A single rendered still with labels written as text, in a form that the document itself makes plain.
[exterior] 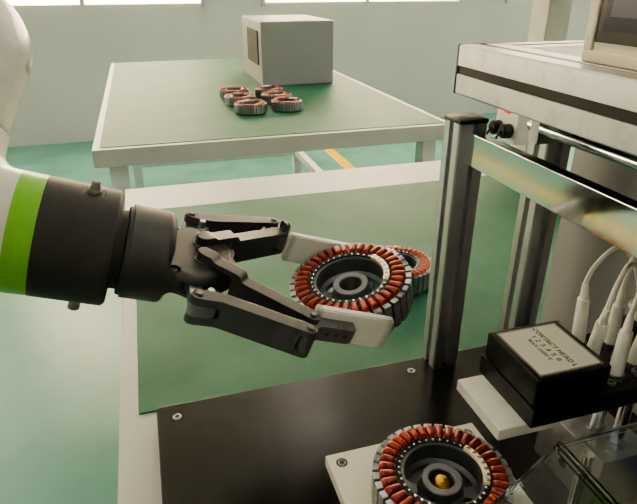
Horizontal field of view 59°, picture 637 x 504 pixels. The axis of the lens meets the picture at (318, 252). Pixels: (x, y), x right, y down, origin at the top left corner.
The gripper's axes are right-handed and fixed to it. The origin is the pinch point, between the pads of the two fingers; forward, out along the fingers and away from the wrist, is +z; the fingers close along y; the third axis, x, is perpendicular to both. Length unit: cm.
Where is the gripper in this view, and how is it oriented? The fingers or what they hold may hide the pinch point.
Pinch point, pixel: (348, 288)
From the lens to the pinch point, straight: 52.3
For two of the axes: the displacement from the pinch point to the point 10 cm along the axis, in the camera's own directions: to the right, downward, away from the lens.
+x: 3.4, -8.3, -4.4
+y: 2.3, 5.3, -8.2
